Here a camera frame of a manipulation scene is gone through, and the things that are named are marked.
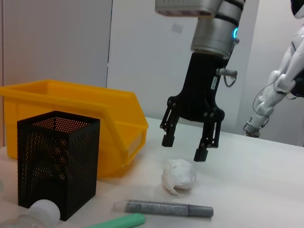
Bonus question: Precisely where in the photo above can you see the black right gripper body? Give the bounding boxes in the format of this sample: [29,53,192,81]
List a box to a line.
[167,52,229,123]

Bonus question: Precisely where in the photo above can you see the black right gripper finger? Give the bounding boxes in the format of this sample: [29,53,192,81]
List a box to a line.
[193,118,223,162]
[160,105,181,148]

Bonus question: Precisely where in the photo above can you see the white garlic bulb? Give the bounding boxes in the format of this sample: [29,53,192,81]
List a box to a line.
[162,158,198,196]

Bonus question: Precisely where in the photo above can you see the green toothbrush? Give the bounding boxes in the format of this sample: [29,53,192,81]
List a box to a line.
[85,213,146,228]

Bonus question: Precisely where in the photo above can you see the clear green-label water bottle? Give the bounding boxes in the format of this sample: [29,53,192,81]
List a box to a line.
[0,199,61,228]

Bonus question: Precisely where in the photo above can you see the black mesh pen holder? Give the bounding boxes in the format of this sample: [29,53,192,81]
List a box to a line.
[17,110,101,222]

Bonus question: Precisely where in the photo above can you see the grey glitter marker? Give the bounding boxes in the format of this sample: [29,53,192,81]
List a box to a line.
[113,199,214,219]

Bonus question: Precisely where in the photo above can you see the white humanoid robot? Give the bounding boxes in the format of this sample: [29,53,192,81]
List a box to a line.
[243,0,304,138]

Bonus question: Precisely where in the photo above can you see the yellow plastic bin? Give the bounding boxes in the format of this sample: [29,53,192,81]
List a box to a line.
[0,79,149,178]

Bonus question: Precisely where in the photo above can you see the right gripper cable with connector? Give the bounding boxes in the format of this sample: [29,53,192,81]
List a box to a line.
[216,67,239,87]

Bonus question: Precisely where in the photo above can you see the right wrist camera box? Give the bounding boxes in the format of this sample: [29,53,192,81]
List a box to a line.
[154,0,224,19]

